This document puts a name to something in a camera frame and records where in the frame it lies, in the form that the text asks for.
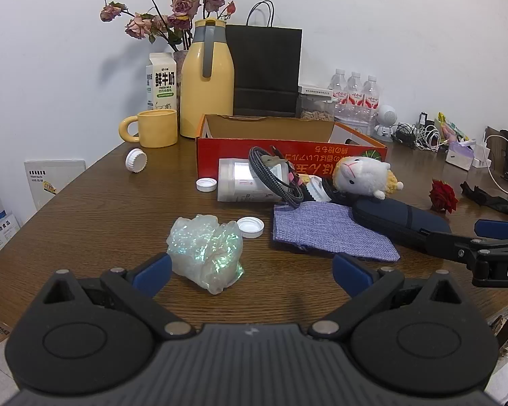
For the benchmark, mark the wooden stand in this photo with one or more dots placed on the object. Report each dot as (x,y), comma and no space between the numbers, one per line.
(501,148)

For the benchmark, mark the red cardboard box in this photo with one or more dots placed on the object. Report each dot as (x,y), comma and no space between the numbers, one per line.
(237,152)

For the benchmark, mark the clear jar of seeds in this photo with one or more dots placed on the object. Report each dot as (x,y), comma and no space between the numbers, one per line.
(315,112)

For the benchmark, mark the colourful snack packet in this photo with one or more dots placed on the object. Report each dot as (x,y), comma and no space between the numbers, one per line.
(451,129)

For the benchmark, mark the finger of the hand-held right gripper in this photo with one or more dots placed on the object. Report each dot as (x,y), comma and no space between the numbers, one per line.
(497,228)
(444,245)

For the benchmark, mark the white robot toy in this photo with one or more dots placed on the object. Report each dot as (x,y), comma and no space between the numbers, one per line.
(387,116)

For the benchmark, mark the white milk carton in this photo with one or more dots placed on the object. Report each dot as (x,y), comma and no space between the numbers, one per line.
(163,84)

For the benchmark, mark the glass vase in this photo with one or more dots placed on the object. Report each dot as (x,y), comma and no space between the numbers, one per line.
(180,61)

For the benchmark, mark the white bottle cap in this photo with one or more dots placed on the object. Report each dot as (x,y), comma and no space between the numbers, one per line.
(250,227)
(206,185)

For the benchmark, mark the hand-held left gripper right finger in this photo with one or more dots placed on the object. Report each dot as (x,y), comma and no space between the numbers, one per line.
(352,275)

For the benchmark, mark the white sheep plush toy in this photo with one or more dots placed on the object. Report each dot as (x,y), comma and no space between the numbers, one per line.
(360,173)

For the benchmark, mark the dried pink rose bouquet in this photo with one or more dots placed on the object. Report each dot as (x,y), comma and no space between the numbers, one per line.
(184,6)

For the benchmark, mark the red rose flower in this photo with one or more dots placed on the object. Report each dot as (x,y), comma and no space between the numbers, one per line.
(443,194)

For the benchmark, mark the white ribbed jar lid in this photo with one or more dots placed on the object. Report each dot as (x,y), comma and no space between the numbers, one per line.
(135,160)

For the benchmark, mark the flat white box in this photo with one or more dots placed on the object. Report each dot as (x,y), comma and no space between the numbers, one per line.
(317,89)

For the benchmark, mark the iridescent plastic bag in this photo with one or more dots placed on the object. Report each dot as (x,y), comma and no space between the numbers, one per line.
(203,249)

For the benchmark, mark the purple woven pouch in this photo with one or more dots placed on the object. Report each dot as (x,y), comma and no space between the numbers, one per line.
(321,228)

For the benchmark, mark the yellow mug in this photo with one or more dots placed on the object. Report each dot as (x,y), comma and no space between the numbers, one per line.
(156,129)

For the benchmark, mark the small white bottle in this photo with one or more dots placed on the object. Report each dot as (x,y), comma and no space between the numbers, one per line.
(317,188)

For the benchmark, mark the stack of blue pamphlets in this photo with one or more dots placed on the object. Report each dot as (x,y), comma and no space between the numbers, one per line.
(0,237)

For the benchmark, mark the purple tissue pack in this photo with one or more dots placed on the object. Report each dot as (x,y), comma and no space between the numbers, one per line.
(459,152)

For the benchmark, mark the black paper bag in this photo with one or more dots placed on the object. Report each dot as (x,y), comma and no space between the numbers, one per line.
(262,63)

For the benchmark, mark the black charger plug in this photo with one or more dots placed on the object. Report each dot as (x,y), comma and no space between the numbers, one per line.
(424,118)

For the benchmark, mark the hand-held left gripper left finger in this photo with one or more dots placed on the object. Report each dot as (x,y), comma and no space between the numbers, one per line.
(154,271)

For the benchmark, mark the clear plastic swab container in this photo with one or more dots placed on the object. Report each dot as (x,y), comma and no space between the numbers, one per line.
(241,186)

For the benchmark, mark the yellow thermos jug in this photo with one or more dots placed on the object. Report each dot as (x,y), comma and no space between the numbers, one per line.
(207,93)

